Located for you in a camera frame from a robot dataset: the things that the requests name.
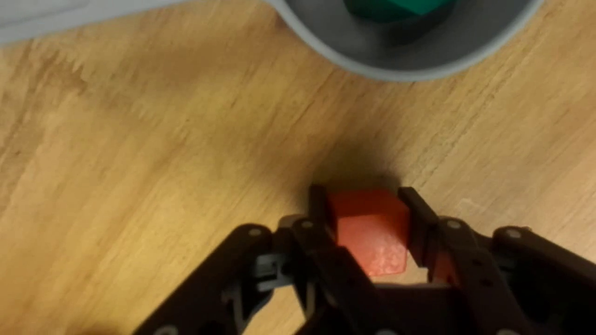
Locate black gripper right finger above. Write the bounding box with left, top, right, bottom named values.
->
left=397, top=188, right=596, bottom=335

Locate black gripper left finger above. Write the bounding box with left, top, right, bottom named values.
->
left=134, top=187, right=372, bottom=335

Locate grey measuring cup pot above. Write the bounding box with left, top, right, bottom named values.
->
left=268, top=0, right=544, bottom=82

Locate red cube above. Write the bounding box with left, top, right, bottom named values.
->
left=329, top=190, right=410, bottom=280

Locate green cube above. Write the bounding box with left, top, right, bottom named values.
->
left=343, top=0, right=456, bottom=23

